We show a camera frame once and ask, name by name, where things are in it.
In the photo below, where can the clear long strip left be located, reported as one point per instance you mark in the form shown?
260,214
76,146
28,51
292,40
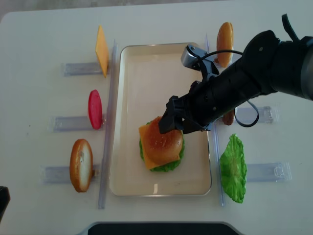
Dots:
109,128

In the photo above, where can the red tomato slice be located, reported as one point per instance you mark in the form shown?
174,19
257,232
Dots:
95,109

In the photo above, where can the green lettuce on tray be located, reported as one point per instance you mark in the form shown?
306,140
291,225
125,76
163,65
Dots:
163,168

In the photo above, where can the clear holder rail bottom left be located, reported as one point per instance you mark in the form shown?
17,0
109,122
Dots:
61,175

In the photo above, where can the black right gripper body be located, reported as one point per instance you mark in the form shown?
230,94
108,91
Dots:
218,93

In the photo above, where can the clear holder rail top left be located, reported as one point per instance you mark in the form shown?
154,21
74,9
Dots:
76,69

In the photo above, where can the orange cheese slice on tray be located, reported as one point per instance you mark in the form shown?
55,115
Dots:
149,161

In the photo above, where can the cream rectangular tray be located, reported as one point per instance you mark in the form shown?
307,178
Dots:
148,76

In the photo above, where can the green lettuce leaf standing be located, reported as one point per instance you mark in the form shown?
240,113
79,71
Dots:
234,169

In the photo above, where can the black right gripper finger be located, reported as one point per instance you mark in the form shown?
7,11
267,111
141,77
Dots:
168,122
190,126

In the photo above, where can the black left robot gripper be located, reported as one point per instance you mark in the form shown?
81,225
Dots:
4,200

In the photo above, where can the orange cheese slice standing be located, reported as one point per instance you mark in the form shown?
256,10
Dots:
102,52

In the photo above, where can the black monitor edge bottom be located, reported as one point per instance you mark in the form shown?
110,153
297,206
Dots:
158,228

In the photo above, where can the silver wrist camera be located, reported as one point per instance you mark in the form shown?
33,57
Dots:
190,55

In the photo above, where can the clear holder rail middle left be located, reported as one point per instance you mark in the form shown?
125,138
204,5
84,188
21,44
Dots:
69,124

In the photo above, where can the bread slice bottom left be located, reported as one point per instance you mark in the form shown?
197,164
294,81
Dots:
81,165

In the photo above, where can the brown meat patty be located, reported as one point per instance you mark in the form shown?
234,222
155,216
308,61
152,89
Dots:
228,118

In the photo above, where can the bun half nearer tray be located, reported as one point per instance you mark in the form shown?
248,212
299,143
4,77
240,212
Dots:
162,142

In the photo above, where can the bun half outer right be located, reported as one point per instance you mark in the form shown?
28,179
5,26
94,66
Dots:
225,42

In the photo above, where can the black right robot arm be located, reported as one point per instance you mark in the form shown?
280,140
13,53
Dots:
266,66

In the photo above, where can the clear holder rail bottom right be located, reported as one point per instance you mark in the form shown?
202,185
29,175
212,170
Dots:
270,172

